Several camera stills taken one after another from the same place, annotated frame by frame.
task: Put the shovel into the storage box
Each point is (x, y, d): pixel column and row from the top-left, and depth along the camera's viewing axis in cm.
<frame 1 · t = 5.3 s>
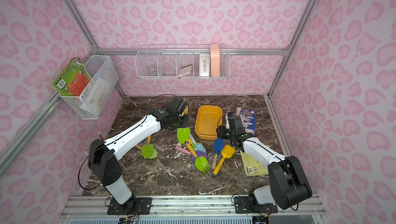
left hand: (187, 120, 84), fingers closed
right hand: (219, 129, 89), fingers open
yellow plastic storage box: (208, 118, 103), point 5 cm above the table
blue Macmillan paperback book: (250, 118, 106), point 2 cm above the table
green shovel yellow handle: (183, 134, 84), point 15 cm above the table
yellow plastic shovel: (227, 152, 90), point 3 cm above the table
blue shovel wooden handle: (218, 146, 95), on the table
light blue shovel white handle: (199, 147, 92), point 3 cm above the table
purple shovel pink handle: (199, 153, 90), point 2 cm above the table
large green shovel yellow handle: (201, 162, 87), point 2 cm above the table

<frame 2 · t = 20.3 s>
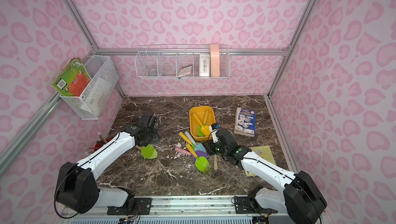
left hand: (154, 135, 87), fingers open
right hand: (204, 143, 82), fingers open
yellow plastic storage box: (199, 111, 111), point 2 cm above the table
green shovel yellow handle: (199, 132, 100), point 2 cm above the table
yellow plastic shovel: (205, 129, 102), on the table
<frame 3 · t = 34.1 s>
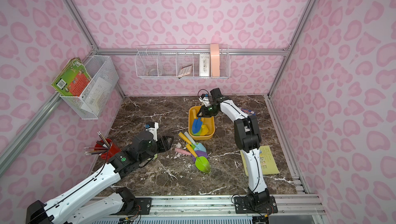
left hand: (171, 137, 76), fingers open
right hand: (197, 114, 98), fingers closed
blue shovel wooden handle: (197, 125, 99), point 5 cm above the table
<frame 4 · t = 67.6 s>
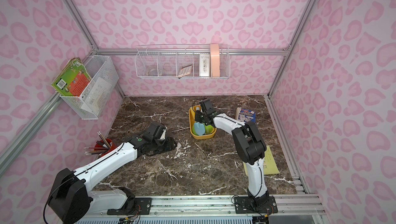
left hand: (174, 144, 83), fingers open
right hand: (194, 115, 98), fingers closed
light blue shovel white handle: (199, 128, 97), point 6 cm above the table
large green shovel yellow handle: (208, 129, 97), point 5 cm above the table
